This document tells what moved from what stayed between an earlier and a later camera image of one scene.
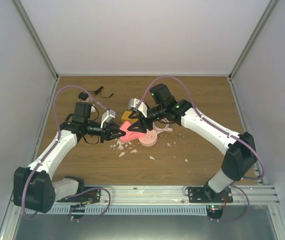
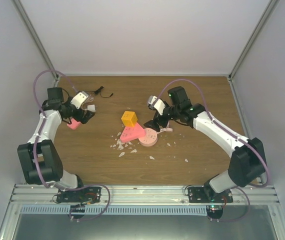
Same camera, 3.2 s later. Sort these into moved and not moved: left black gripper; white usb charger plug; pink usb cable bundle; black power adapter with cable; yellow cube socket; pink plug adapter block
Moved: left black gripper; pink plug adapter block
Not moved: yellow cube socket; white usb charger plug; black power adapter with cable; pink usb cable bundle
